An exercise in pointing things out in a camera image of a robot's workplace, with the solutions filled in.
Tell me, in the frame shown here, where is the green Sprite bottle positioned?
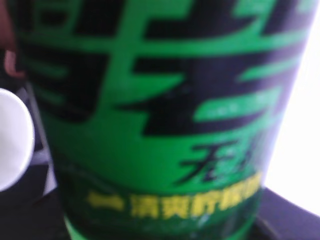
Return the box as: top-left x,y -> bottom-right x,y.
7,0 -> 318,240

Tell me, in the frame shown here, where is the white blueberry yogurt carton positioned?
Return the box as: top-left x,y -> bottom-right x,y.
0,88 -> 35,192

